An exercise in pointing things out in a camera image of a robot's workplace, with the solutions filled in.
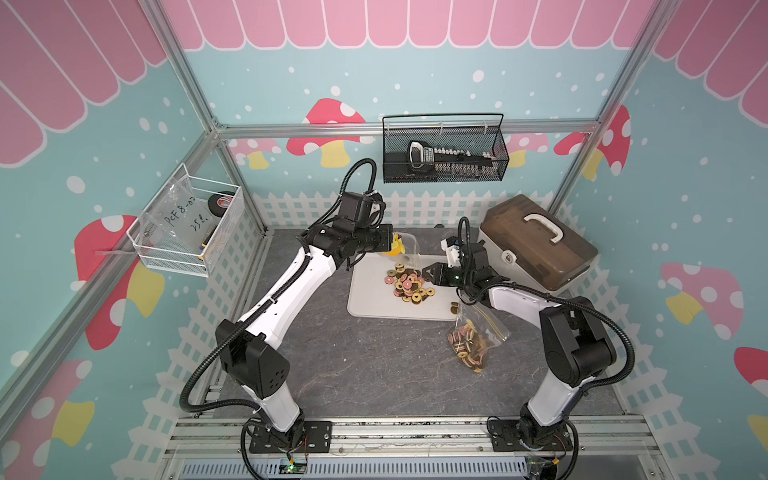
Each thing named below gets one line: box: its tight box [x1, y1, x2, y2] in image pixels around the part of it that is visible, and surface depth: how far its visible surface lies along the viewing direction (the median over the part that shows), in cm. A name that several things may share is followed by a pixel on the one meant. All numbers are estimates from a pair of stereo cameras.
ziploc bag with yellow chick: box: [380, 232, 420, 267], surface depth 94 cm
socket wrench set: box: [408, 141, 494, 176], surface depth 91 cm
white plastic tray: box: [347, 253, 410, 321], surface depth 102 cm
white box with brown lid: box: [477, 194, 599, 296], surface depth 95 cm
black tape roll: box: [208, 193, 234, 217], surface depth 82 cm
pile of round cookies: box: [384, 262, 436, 305], surface depth 102 cm
